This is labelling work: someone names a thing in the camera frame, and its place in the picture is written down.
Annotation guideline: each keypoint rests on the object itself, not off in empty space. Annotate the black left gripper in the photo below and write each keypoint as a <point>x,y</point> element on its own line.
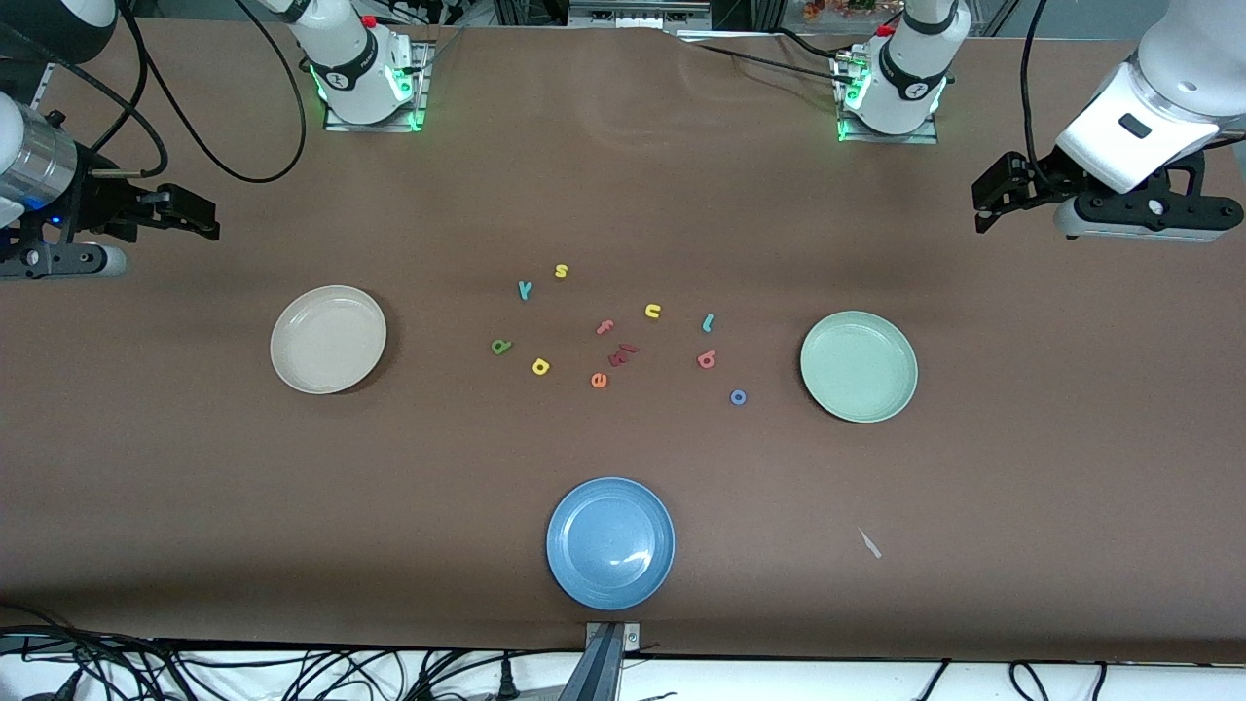
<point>1044,182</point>

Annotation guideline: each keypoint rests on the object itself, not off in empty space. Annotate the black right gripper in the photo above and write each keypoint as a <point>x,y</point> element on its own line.
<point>97,202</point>

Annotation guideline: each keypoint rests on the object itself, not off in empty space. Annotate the pink letter a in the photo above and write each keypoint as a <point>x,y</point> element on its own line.
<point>702,362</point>

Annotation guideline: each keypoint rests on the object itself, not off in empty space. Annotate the teal letter y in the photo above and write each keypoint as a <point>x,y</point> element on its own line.
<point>525,292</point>

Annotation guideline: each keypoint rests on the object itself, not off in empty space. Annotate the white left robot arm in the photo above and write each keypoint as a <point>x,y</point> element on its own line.
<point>1178,58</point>

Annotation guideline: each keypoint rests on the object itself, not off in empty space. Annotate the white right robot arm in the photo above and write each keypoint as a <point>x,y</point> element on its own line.
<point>350,68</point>

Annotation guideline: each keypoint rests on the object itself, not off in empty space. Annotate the beige brown plate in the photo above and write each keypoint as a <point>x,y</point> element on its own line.
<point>328,339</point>

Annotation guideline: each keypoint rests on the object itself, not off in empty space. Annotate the pale green plate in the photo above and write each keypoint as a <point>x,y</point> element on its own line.
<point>859,366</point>

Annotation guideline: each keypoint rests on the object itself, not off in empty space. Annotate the orange flower decoration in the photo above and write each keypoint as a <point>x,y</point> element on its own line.
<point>837,8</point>

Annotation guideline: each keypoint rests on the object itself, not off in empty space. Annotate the brown table cover sheet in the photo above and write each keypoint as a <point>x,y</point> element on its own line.
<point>195,487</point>

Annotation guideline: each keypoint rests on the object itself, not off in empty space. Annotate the white paper sliver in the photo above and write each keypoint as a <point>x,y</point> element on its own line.
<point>869,543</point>

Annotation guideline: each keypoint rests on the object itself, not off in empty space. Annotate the blue plate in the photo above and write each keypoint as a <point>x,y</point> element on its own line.
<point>610,543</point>

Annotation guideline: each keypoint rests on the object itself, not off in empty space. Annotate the black power plug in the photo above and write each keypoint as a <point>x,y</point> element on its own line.
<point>506,686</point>

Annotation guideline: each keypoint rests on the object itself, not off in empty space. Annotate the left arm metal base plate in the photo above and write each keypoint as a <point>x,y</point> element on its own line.
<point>891,138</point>

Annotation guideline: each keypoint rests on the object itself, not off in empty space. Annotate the aluminium frame rail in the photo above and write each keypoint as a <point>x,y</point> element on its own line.
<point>41,88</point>

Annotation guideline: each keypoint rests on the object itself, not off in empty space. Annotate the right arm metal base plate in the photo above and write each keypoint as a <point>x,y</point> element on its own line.
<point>421,97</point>

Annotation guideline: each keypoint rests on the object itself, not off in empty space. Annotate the aluminium frame bar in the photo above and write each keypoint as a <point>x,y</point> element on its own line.
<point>633,18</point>

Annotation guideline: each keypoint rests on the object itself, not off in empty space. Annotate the grey metal camera post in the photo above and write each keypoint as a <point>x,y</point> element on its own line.
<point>604,672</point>

